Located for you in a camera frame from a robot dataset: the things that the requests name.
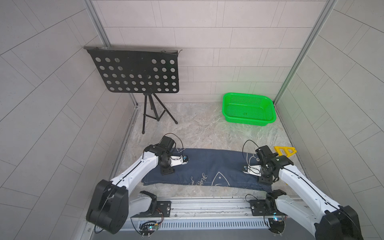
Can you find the yellow plastic triangle piece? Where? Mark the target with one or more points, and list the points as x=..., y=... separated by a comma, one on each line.
x=285, y=151

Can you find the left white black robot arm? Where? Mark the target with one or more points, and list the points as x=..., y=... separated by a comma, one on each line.
x=112, y=204

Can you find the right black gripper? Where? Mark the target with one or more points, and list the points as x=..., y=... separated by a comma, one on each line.
x=263, y=180

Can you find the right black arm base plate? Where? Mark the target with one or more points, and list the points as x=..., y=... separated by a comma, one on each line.
x=259, y=208

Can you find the right green circuit board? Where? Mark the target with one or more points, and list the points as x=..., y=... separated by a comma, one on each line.
x=276, y=225

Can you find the green circuit board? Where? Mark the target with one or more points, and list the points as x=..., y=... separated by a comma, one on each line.
x=276, y=225
x=148, y=228

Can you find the aluminium front rail frame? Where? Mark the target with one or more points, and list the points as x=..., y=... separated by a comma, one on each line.
x=204, y=214

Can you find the green plastic basket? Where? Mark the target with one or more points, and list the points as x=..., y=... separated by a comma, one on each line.
x=248, y=109

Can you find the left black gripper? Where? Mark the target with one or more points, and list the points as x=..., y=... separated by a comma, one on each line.
x=167, y=170

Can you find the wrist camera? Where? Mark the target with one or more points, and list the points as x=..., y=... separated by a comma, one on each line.
x=253, y=170
x=178, y=160

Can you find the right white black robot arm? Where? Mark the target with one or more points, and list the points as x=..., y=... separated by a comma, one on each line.
x=323, y=217

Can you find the dark blue embroidered pillowcase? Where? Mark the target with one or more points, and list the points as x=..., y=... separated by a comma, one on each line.
x=206, y=167

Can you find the black perforated music stand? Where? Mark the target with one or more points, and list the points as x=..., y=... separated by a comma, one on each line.
x=139, y=72

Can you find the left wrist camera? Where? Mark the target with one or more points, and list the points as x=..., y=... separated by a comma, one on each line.
x=178, y=160

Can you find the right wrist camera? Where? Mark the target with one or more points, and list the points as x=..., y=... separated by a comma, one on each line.
x=253, y=170

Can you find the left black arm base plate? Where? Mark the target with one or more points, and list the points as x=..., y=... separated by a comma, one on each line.
x=161, y=209

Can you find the left green circuit board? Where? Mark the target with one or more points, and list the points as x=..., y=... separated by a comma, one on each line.
x=148, y=228

